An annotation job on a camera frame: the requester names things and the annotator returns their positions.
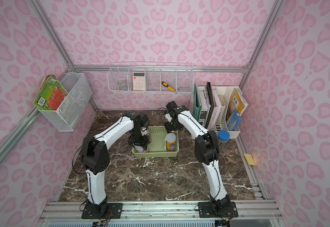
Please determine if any pink white book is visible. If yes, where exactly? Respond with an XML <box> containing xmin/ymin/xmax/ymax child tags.
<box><xmin>207</xmin><ymin>88</ymin><xmax>222</xmax><ymax>130</ymax></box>

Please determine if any white wire wall shelf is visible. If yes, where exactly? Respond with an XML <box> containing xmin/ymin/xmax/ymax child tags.
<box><xmin>107</xmin><ymin>64</ymin><xmax>195</xmax><ymax>94</ymax></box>

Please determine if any white desktop file organizer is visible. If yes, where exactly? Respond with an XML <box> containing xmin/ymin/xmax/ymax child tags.
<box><xmin>190</xmin><ymin>86</ymin><xmax>240</xmax><ymax>139</ymax></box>

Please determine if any yellow orange lidded can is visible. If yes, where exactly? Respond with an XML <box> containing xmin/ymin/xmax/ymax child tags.
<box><xmin>165</xmin><ymin>133</ymin><xmax>177</xmax><ymax>152</ymax></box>

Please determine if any red white lidded can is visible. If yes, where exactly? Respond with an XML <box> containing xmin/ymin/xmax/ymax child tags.
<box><xmin>134</xmin><ymin>145</ymin><xmax>148</xmax><ymax>153</ymax></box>

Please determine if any dark blue metal can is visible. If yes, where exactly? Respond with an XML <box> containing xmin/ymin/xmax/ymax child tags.
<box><xmin>141</xmin><ymin>127</ymin><xmax>152</xmax><ymax>143</ymax></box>

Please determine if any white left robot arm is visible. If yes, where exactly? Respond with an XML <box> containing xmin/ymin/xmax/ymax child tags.
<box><xmin>78</xmin><ymin>112</ymin><xmax>151</xmax><ymax>208</ymax></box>

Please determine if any aluminium front frame rail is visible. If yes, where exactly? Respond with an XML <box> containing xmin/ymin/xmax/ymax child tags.
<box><xmin>37</xmin><ymin>200</ymin><xmax>286</xmax><ymax>227</ymax></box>

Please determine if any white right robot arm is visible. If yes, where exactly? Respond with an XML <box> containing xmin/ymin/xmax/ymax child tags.
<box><xmin>165</xmin><ymin>101</ymin><xmax>230</xmax><ymax>208</ymax></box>

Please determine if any white wire mesh bin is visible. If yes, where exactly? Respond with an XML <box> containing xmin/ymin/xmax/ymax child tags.
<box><xmin>38</xmin><ymin>72</ymin><xmax>93</xmax><ymax>131</ymax></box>

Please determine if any green red booklet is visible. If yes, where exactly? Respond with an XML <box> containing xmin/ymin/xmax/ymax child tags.
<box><xmin>33</xmin><ymin>75</ymin><xmax>68</xmax><ymax>111</ymax></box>

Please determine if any yellow magazine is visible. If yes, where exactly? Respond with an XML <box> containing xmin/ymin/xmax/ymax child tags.
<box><xmin>229</xmin><ymin>88</ymin><xmax>249</xmax><ymax>116</ymax></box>

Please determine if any blue lid glass jar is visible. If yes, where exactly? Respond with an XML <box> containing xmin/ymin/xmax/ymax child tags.
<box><xmin>217</xmin><ymin>130</ymin><xmax>230</xmax><ymax>152</ymax></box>

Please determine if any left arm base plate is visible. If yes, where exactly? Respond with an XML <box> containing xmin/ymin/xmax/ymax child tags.
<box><xmin>81</xmin><ymin>201</ymin><xmax>123</xmax><ymax>219</ymax></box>

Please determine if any light green plastic basket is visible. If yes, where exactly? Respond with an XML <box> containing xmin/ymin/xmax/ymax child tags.
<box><xmin>132</xmin><ymin>126</ymin><xmax>180</xmax><ymax>158</ymax></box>

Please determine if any white orange calculator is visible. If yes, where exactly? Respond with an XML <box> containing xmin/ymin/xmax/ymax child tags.
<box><xmin>132</xmin><ymin>72</ymin><xmax>146</xmax><ymax>91</ymax></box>

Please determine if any clear glass dish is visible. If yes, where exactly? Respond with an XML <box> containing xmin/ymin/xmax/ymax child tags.
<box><xmin>118</xmin><ymin>82</ymin><xmax>129</xmax><ymax>91</ymax></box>

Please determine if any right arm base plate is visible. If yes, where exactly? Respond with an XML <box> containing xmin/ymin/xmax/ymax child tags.
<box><xmin>194</xmin><ymin>201</ymin><xmax>239</xmax><ymax>219</ymax></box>

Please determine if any black binder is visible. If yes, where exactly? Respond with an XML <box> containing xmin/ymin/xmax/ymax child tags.
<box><xmin>204</xmin><ymin>82</ymin><xmax>215</xmax><ymax>130</ymax></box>

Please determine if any yellow sticky note pad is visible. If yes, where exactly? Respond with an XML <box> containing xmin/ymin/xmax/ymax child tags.
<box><xmin>244</xmin><ymin>154</ymin><xmax>256</xmax><ymax>166</ymax></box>

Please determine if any teal folder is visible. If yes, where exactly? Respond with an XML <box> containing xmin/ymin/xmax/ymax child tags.
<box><xmin>192</xmin><ymin>84</ymin><xmax>203</xmax><ymax>125</ymax></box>

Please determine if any yellow black utility knife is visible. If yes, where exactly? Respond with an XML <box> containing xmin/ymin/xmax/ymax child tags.
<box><xmin>161</xmin><ymin>81</ymin><xmax>176</xmax><ymax>92</ymax></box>

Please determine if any blue booklet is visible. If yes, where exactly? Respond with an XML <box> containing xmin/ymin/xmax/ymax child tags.
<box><xmin>226</xmin><ymin>109</ymin><xmax>241</xmax><ymax>131</ymax></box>

